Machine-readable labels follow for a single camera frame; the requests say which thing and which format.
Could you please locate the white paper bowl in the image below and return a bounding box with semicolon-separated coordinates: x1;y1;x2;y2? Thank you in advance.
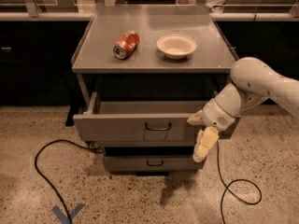
156;35;197;60

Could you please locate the black top drawer handle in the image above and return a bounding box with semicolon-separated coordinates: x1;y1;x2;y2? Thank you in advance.
145;122;172;132

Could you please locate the grey metal cabinet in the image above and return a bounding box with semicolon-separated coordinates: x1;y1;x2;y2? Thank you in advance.
70;5;242;176

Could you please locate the black floor cable right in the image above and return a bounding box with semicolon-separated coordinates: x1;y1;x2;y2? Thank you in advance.
216;140;263;224

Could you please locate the grey top drawer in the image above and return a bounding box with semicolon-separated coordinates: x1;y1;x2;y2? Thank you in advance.
74;92;206;143

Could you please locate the grey lower drawer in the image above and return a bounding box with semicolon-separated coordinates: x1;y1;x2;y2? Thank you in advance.
103;147;205;172

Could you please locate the black floor cable left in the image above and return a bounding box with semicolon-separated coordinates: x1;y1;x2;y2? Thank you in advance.
33;139;104;224

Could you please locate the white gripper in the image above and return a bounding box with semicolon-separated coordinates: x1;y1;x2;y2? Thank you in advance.
187;99;235;162

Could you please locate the grey drawer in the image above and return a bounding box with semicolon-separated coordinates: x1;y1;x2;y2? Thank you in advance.
74;92;206;143
103;147;205;172

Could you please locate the black floor cable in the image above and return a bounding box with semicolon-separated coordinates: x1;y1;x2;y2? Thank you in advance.
33;139;104;224
216;140;263;224

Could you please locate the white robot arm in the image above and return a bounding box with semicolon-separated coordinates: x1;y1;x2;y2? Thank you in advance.
187;57;299;162

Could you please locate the crushed red soda can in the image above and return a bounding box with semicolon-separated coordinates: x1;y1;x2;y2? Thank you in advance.
113;31;140;60

